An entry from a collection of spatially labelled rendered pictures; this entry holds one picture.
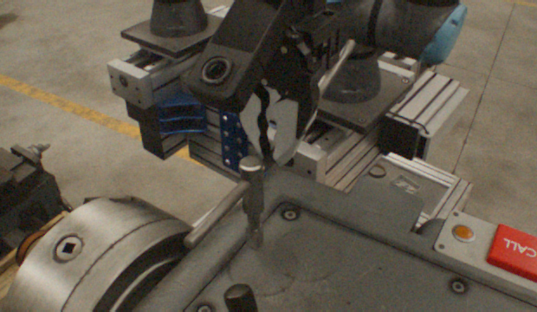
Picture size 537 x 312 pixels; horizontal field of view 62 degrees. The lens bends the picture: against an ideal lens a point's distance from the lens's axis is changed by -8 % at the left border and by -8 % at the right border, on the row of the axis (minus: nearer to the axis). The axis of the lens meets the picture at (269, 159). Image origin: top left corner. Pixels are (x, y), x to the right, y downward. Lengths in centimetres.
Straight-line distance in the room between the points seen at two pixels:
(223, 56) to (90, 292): 32
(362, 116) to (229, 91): 59
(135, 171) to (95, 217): 205
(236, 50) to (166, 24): 86
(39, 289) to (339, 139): 61
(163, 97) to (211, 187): 131
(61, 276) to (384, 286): 36
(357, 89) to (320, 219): 43
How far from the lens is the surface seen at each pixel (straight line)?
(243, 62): 36
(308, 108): 42
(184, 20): 122
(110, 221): 62
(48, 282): 60
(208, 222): 42
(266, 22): 37
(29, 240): 81
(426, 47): 84
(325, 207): 58
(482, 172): 282
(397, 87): 102
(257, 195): 47
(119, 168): 271
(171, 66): 122
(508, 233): 59
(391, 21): 85
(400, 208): 60
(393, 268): 53
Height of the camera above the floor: 166
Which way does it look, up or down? 39 degrees down
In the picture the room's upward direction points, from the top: straight up
